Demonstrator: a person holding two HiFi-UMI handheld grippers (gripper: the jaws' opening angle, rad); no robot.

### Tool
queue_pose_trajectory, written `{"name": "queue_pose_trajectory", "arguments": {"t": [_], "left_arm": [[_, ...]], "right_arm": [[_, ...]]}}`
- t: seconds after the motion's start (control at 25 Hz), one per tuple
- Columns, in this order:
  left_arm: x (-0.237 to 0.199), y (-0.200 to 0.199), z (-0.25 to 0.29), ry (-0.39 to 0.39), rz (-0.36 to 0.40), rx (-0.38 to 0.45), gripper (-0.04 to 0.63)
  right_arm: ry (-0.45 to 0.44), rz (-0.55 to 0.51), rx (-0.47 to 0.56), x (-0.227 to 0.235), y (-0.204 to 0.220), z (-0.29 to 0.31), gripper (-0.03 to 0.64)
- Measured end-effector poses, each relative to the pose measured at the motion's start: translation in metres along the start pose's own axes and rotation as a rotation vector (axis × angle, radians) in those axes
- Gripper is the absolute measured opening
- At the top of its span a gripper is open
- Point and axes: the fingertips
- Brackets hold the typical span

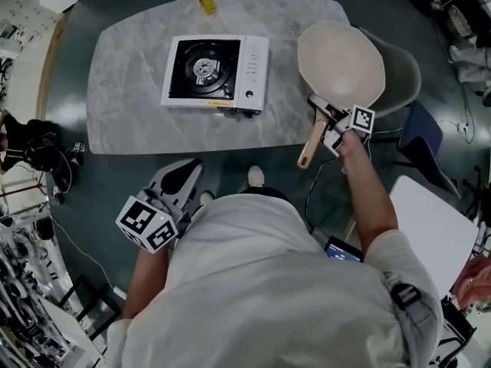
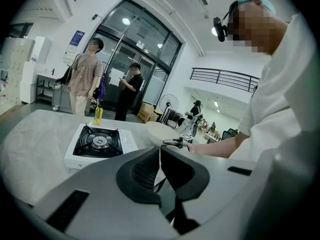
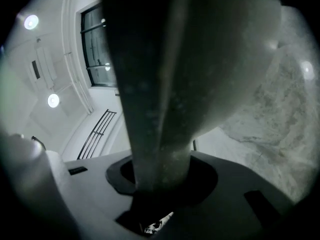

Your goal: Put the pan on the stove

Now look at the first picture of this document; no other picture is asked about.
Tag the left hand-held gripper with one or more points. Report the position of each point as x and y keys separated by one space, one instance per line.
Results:
x=145 y=221

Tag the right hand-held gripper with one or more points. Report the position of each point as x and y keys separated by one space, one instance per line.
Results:
x=362 y=119

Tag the white portable gas stove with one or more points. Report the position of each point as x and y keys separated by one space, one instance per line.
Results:
x=253 y=71

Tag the person's left forearm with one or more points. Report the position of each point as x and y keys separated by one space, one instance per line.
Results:
x=145 y=282

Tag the person's right forearm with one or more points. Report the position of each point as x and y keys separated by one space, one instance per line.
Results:
x=368 y=198

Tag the person's white left shoe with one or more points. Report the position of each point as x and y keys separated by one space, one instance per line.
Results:
x=207 y=198

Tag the person's white shoe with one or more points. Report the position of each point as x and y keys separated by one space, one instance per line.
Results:
x=207 y=198
x=256 y=175

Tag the person's white right shoe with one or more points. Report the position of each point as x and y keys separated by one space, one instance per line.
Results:
x=256 y=175

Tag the person's black trousers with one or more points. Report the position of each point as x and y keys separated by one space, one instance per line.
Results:
x=264 y=192

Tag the grey shell chair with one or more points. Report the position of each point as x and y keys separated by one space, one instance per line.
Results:
x=403 y=75

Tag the dark blue chair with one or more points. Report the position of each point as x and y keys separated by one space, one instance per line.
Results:
x=422 y=136

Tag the grey marble table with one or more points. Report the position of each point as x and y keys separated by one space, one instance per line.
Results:
x=126 y=102

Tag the idle hand-held gripper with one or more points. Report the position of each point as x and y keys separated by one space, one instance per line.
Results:
x=57 y=194
x=78 y=152

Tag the black tablet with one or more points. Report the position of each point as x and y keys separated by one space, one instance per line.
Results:
x=343 y=249

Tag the person's white shirt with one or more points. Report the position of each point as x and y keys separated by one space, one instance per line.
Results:
x=261 y=290

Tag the small white table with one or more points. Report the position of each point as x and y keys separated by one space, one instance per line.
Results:
x=429 y=236

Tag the cluttered white rack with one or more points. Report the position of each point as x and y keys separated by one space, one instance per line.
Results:
x=30 y=293

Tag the white and black machine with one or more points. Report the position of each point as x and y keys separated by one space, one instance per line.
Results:
x=456 y=332

